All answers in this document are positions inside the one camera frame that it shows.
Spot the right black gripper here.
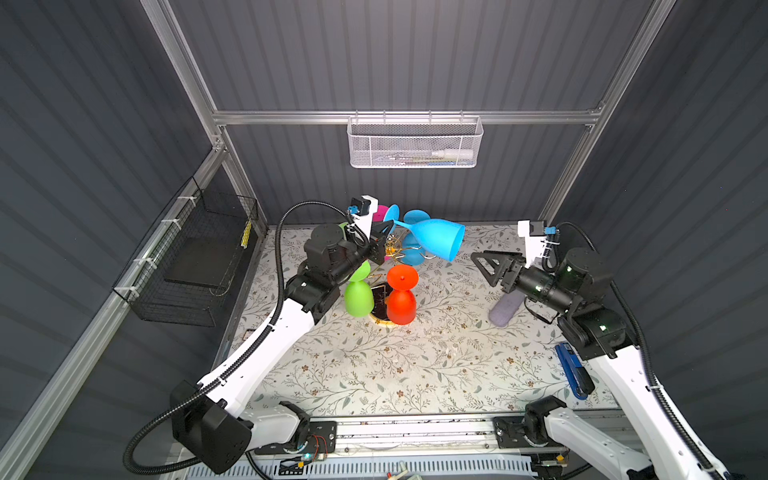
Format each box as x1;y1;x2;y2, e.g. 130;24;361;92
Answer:
470;247;573;317

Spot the blue wine glass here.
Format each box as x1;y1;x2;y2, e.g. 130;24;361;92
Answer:
384;204;466;262
399;209;430;267

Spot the red wine glass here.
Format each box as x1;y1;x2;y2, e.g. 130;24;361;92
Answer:
387;265;419;325

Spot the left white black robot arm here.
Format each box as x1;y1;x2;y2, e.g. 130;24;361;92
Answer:
170;219;394;474

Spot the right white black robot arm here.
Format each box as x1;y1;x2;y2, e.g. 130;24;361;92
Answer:
471;248;731;479

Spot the pink wine glass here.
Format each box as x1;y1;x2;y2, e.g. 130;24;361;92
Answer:
373;205;389;223

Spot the back green wine glass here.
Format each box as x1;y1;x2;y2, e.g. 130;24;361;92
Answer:
339;222;371;282

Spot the green wine glass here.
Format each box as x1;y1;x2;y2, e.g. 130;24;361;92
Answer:
339;222;371;282
344;280;375;318

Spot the front green wine glass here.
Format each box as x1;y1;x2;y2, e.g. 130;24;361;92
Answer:
344;280;375;318

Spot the grey oval case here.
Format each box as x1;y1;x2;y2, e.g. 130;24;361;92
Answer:
488;290;526;328

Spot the white bottle in basket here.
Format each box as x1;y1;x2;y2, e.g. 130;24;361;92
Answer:
430;149;474;162

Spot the blue stapler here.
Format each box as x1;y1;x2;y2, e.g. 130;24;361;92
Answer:
555;342;595;400

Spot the gold wire wine glass rack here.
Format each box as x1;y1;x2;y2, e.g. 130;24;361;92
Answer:
365;233;433;328

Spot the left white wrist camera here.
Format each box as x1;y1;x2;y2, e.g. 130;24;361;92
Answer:
347;195;379;239

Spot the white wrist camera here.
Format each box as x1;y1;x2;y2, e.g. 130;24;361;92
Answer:
517;220;559;270
347;195;379;239

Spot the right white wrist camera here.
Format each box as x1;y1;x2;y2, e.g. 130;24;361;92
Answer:
517;220;559;270

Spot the white wire mesh basket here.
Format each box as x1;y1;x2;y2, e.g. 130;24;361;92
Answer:
346;113;484;169

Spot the left black corrugated cable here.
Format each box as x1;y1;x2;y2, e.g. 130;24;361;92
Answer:
122;200;352;476

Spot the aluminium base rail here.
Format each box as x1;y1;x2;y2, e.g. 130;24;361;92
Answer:
173;413;661;463

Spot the black wire mesh basket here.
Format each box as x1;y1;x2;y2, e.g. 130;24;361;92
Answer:
113;182;259;327

